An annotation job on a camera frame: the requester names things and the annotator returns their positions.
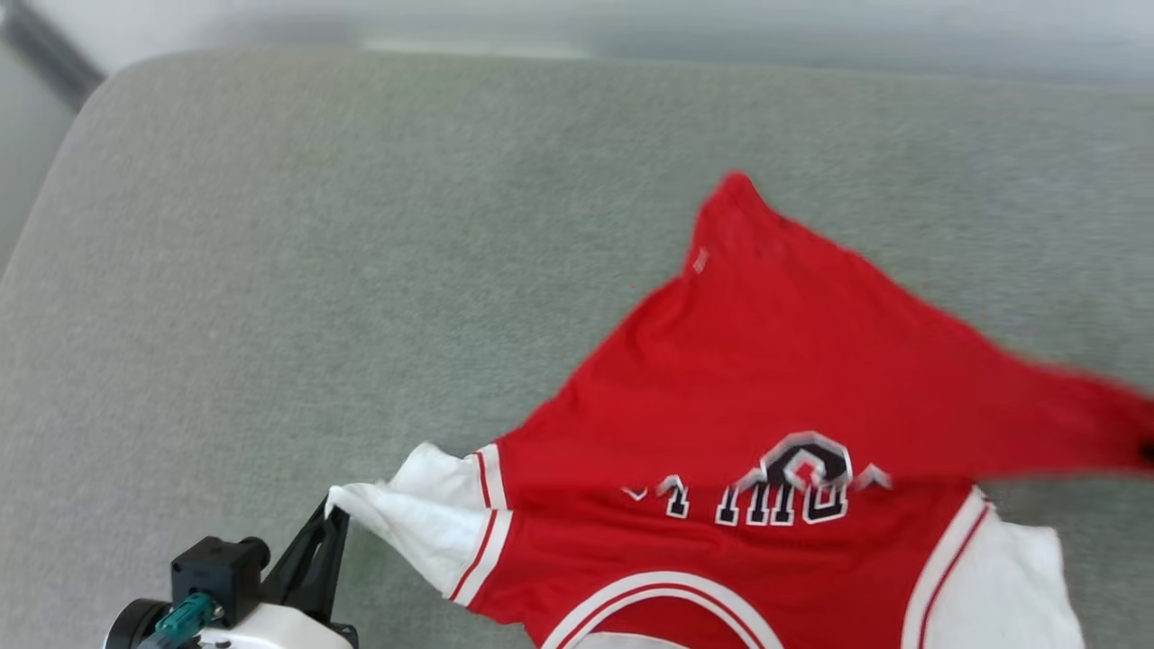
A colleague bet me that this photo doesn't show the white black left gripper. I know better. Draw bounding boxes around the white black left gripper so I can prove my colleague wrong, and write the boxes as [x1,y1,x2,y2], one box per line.
[103,498,360,649]

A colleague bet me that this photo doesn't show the red basketball jersey white sleeves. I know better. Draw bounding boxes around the red basketball jersey white sleeves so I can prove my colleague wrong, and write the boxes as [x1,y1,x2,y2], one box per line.
[326,171,1154,649]

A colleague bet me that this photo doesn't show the grey fabric sofa cushion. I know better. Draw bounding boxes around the grey fabric sofa cushion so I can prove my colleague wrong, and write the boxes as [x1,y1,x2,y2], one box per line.
[0,50,1154,649]

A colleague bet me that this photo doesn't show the teal plug camera cable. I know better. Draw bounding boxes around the teal plug camera cable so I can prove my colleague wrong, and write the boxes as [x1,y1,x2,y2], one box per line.
[135,592,219,649]

